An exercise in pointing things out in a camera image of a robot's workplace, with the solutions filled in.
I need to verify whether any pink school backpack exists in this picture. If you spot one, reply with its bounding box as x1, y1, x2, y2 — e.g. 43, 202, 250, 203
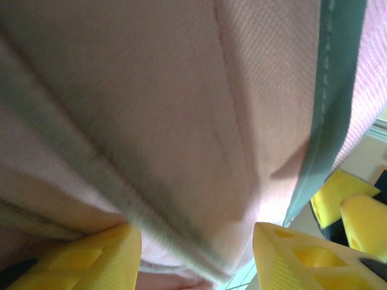
0, 0, 387, 290

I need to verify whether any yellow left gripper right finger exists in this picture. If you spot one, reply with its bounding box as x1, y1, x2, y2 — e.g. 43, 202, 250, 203
253, 222, 387, 290

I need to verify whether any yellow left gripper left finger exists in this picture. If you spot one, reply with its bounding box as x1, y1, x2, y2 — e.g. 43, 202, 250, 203
5, 225, 142, 290

